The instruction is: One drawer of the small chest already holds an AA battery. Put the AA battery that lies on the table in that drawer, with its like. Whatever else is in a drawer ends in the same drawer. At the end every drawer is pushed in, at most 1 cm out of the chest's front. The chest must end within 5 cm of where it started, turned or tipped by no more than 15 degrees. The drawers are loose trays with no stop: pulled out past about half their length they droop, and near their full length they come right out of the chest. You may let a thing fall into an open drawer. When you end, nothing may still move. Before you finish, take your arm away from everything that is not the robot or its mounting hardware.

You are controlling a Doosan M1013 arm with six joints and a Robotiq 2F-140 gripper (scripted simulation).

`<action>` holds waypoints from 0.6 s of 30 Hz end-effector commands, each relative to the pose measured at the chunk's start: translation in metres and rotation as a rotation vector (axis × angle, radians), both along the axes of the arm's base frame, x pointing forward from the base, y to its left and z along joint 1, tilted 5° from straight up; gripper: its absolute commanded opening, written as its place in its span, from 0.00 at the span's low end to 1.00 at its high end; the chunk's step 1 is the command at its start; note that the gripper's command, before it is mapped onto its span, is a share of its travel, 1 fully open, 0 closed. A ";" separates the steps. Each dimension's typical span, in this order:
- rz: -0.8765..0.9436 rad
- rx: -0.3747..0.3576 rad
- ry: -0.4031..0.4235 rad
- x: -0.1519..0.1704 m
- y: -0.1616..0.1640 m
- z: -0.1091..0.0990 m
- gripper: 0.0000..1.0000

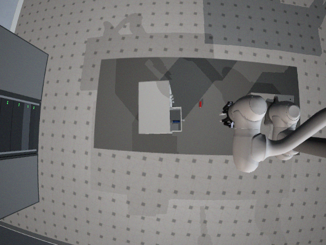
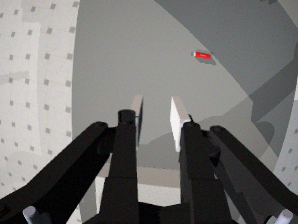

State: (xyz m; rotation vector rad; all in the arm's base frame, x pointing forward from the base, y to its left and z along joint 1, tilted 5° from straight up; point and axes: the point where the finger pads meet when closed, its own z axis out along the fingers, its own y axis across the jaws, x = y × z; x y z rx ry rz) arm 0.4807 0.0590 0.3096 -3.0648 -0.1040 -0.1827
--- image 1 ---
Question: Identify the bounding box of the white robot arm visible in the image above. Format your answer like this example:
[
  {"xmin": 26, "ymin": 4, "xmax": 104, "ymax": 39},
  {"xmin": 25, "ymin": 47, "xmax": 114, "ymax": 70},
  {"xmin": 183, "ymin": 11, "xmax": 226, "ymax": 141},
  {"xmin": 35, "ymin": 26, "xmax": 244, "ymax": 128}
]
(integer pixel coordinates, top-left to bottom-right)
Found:
[{"xmin": 228, "ymin": 95, "xmax": 326, "ymax": 172}]

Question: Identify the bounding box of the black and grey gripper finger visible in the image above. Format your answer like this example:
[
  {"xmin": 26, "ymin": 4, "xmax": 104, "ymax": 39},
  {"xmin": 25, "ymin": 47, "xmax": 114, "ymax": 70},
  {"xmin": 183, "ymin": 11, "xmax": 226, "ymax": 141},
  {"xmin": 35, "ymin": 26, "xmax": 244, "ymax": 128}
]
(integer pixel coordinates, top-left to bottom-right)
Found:
[
  {"xmin": 219, "ymin": 102, "xmax": 233, "ymax": 115},
  {"xmin": 222, "ymin": 117, "xmax": 234, "ymax": 127}
]

